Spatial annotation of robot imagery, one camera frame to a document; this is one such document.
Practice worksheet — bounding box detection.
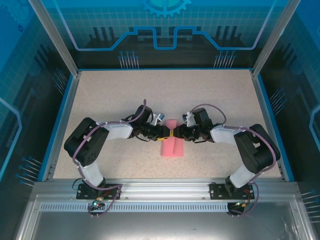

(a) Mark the pink paper sheet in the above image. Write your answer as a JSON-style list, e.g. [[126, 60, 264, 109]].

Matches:
[[159, 119, 185, 158]]

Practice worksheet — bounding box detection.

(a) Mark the aluminium mounting rail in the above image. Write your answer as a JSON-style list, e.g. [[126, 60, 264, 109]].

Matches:
[[32, 178, 300, 201]]

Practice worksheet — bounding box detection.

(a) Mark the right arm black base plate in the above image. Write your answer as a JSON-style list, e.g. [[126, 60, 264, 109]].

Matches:
[[209, 182, 254, 201]]

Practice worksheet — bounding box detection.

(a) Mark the slotted aluminium cable duct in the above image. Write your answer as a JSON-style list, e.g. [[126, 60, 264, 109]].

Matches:
[[39, 203, 232, 213]]

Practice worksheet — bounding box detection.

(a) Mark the right aluminium side rail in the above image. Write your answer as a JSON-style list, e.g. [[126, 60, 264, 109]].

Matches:
[[249, 69, 296, 182]]

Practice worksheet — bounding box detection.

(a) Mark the aluminium side rail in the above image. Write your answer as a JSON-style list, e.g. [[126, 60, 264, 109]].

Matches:
[[41, 71, 82, 182], [249, 69, 296, 182]]

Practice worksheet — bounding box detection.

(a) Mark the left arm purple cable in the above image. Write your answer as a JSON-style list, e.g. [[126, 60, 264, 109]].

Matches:
[[71, 99, 148, 219]]

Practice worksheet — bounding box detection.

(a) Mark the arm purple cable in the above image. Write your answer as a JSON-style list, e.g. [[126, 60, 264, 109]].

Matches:
[[71, 99, 148, 219], [189, 103, 281, 217]]

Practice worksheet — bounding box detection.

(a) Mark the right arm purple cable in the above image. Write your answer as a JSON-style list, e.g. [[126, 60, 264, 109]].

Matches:
[[189, 103, 281, 217]]

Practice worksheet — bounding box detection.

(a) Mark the right cable connector with light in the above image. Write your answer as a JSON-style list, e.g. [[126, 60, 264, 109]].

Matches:
[[233, 198, 252, 208]]

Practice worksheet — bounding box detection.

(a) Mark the cable connector with light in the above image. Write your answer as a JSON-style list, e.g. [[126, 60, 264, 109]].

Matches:
[[91, 196, 105, 208], [233, 198, 252, 208]]

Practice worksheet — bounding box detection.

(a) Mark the left aluminium side rail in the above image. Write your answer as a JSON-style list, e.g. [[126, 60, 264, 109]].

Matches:
[[41, 71, 82, 182]]

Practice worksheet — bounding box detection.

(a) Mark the left cable connector with light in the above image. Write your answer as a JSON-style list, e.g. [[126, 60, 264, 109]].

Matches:
[[91, 196, 105, 208]]

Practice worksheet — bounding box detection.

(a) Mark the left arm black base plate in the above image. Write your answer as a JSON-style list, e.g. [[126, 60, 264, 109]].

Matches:
[[76, 183, 123, 200]]

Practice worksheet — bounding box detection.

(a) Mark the right aluminium frame post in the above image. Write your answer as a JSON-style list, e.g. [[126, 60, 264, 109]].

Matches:
[[251, 0, 300, 76]]

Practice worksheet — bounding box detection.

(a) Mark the aluminium frame post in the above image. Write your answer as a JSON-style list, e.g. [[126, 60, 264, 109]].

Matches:
[[251, 0, 300, 76], [27, 0, 81, 76]]

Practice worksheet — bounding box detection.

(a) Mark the left aluminium frame post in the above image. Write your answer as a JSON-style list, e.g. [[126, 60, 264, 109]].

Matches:
[[27, 0, 81, 76]]

